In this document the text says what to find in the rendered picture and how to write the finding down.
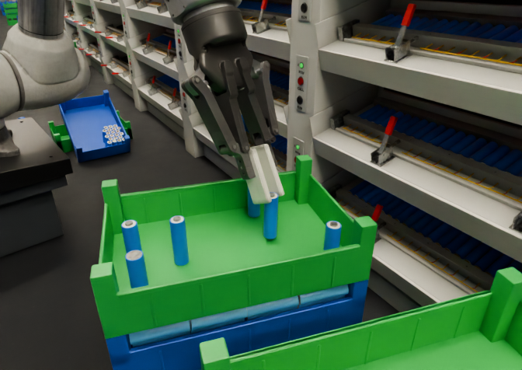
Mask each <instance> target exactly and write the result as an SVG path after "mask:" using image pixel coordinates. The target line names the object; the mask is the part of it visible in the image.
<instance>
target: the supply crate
mask: <svg viewBox="0 0 522 370"><path fill-rule="evenodd" d="M311 168H312V159H311V158H310V157H309V156H308V155H299V156H296V170H295V171H294V170H292V171H287V172H281V173H278V176H279V178H280V182H281V184H282V187H283V189H284V195H283V196H279V197H278V215H277V237H276V238H274V239H267V238H265V237H264V236H263V222H264V204H260V216H258V217H256V218H252V217H250V216H249V215H248V185H247V183H246V180H243V179H242V178H236V179H230V180H219V181H214V182H208V183H197V184H191V185H186V186H179V187H169V188H163V189H157V190H146V191H141V192H134V193H129V194H120V189H119V185H118V180H104V181H103V182H102V187H101V188H102V192H103V199H104V203H105V205H104V213H103V228H102V235H101V243H100V251H99V264H96V265H92V267H91V274H90V281H91V284H92V290H93V293H94V296H95V300H96V306H97V309H98V312H99V318H100V321H101V324H102V328H103V333H104V336H105V339H108V338H112V337H118V336H122V335H125V334H129V333H136V332H139V331H142V330H149V329H153V328H156V327H160V326H166V325H170V324H174V323H180V322H183V321H187V320H191V319H197V318H200V317H205V316H211V315H214V314H218V313H222V312H228V311H232V310H235V309H241V308H245V307H249V306H252V305H258V304H263V303H266V302H272V301H276V300H280V299H283V298H290V297H293V296H297V295H303V294H307V293H310V292H314V291H321V290H324V289H327V288H334V287H338V286H341V285H345V284H351V283H355V282H358V281H365V280H368V279H369V276H370V271H371V261H372V256H373V252H374V242H375V237H376V231H377V227H378V225H377V223H376V222H375V221H374V220H373V219H372V218H371V217H370V216H364V217H359V218H355V219H354V220H353V219H352V218H351V217H350V216H349V215H348V214H347V213H346V211H345V210H344V209H343V208H342V207H341V206H340V205H339V204H338V203H337V201H336V200H335V199H334V198H333V197H332V196H331V195H330V194H329V193H328V191H327V190H326V189H325V188H324V187H323V186H322V185H321V184H320V183H319V182H318V181H317V180H316V178H314V177H313V175H312V174H311ZM177 215H180V216H183V217H184V218H185V223H186V237H187V245H188V252H189V262H188V263H187V264H185V265H182V266H179V265H176V264H175V261H174V255H173V248H172V237H171V230H170V224H169V219H170V218H171V217H173V216H177ZM127 220H135V221H136V222H137V226H138V231H139V236H140V241H141V249H142V252H143V254H144V261H145V266H146V271H147V276H148V284H149V285H147V286H143V287H139V288H131V283H130V279H129V275H128V271H127V263H126V259H125V256H126V254H127V253H126V249H125V245H124V237H123V233H122V228H121V224H122V223H123V222H125V221H127ZM329 221H336V222H339V223H340V224H341V225H342V228H341V236H340V243H339V247H338V248H334V249H330V250H324V242H325V225H326V223H327V222H329Z"/></svg>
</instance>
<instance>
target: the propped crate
mask: <svg viewBox="0 0 522 370"><path fill-rule="evenodd" d="M58 105H59V109H60V112H61V116H62V119H63V121H64V125H65V127H66V129H67V132H68V136H69V138H70V140H71V144H72V146H73V149H74V151H75V154H76V157H77V160H78V162H85V161H89V160H93V159H99V158H103V157H107V156H111V155H117V154H121V153H125V152H130V151H131V139H130V137H129V135H127V133H126V131H125V130H124V127H123V125H122V123H121V121H120V118H119V117H118V115H117V112H116V110H115V108H114V106H113V104H112V101H111V99H110V98H109V92H108V90H103V95H101V96H90V97H84V98H78V99H71V100H69V101H68V102H65V103H61V104H58ZM114 124H117V126H118V127H121V132H123V133H124V140H125V143H123V144H119V145H112V146H108V147H106V146H105V143H104V142H103V127H104V126H107V127H108V126H109V125H112V126H113V125H114Z"/></svg>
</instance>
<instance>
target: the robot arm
mask: <svg viewBox="0 0 522 370"><path fill-rule="evenodd" d="M17 2H18V23H17V24H16V25H14V26H13V27H12V28H11V29H10V30H9V31H8V33H7V37H6V39H5V42H4V45H3V47H2V51H0V158H1V157H11V156H16V155H19V154H20V150H19V148H18V147H17V146H15V145H14V142H13V140H12V130H11V129H8V128H6V126H5V120H4V117H8V116H10V115H11V114H13V113H15V112H19V111H25V110H37V109H41V108H45V107H49V106H55V105H58V104H61V103H65V102H68V101H69V100H71V99H74V98H75V97H77V96H79V95H80V94H81V93H83V92H84V91H85V90H86V89H87V87H88V85H89V81H90V69H89V65H88V62H87V60H86V58H85V56H84V55H83V54H82V53H81V52H80V51H79V50H78V49H77V48H76V47H75V44H74V41H73V40H72V39H71V37H70V36H69V35H68V34H67V32H66V31H65V30H64V0H17ZM241 2H242V0H165V3H166V5H167V8H168V10H169V15H170V17H171V20H172V21H173V22H174V23H175V24H177V25H180V26H182V28H181V30H182V33H183V37H184V40H185V42H186V46H187V49H188V51H189V53H190V55H192V56H193V58H194V71H195V72H194V73H193V74H192V75H191V76H190V78H189V79H187V80H185V81H183V82H182V83H181V87H182V89H183V91H184V92H185V93H186V94H187V95H188V96H189V97H190V98H191V99H192V101H193V102H194V104H195V106H196V108H197V110H198V112H199V114H200V116H201V118H202V120H203V122H204V124H205V126H206V128H207V130H208V132H209V134H210V136H211V138H212V140H213V142H214V144H215V146H216V148H217V150H218V152H219V153H220V154H221V155H229V156H234V157H235V160H236V162H237V165H238V170H239V172H240V175H241V178H242V179H243V180H246V183H247V185H248V188H249V192H250V195H251V198H252V202H253V204H269V203H270V202H271V201H272V200H271V197H270V192H274V193H276V194H278V196H283V195H284V189H283V187H282V184H281V182H280V178H279V176H278V173H277V169H276V167H277V161H276V159H275V155H274V153H273V149H272V146H271V143H274V142H275V141H276V137H274V136H275V135H278V134H279V127H278V123H277V115H276V111H275V106H274V102H273V94H272V90H271V86H270V63H269V62H268V61H264V62H262V63H261V62H258V61H256V60H254V59H253V58H252V54H251V53H250V51H249V50H248V48H247V46H246V44H245V42H246V38H247V36H248V34H247V31H246V28H245V24H244V21H243V18H242V14H241V12H240V9H238V8H237V7H238V6H239V5H240V4H241ZM207 85H209V86H210V88H211V91H210V89H209V88H208V87H207ZM242 88H244V89H242ZM240 89H242V90H240ZM240 111H241V112H240ZM241 113H242V115H241ZM242 116H243V119H244V121H245V124H246V127H247V129H248V131H249V134H250V137H251V139H252V142H253V144H254V145H255V147H251V148H250V147H249V142H248V138H247V135H246V132H245V127H244V124H243V120H242Z"/></svg>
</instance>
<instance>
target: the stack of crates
mask: <svg viewBox="0 0 522 370"><path fill-rule="evenodd" d="M199 348H200V363H201V370H522V273H521V272H519V271H518V270H517V269H515V268H514V267H508V268H505V269H502V270H498V271H497V272H496V275H495V277H494V280H493V283H492V287H491V288H490V291H489V290H486V291H481V292H478V293H475V294H471V295H466V296H462V297H459V298H454V299H451V300H447V301H444V302H438V303H435V304H432V305H427V306H424V307H420V308H417V309H411V310H408V311H405V312H400V313H396V314H393V315H390V316H384V317H381V318H378V319H373V320H369V321H366V322H362V323H358V324H354V325H351V326H345V327H342V328H339V329H335V330H330V331H327V332H324V333H318V334H315V335H311V336H309V337H303V338H300V339H297V340H291V341H288V342H285V343H282V344H276V345H273V346H269V347H264V348H261V349H258V350H254V351H249V352H245V353H242V354H237V355H234V356H231V357H230V356H229V353H228V348H227V344H226V341H225V339H224V338H223V337H222V338H218V339H214V340H209V341H205V342H202V343H200V345H199Z"/></svg>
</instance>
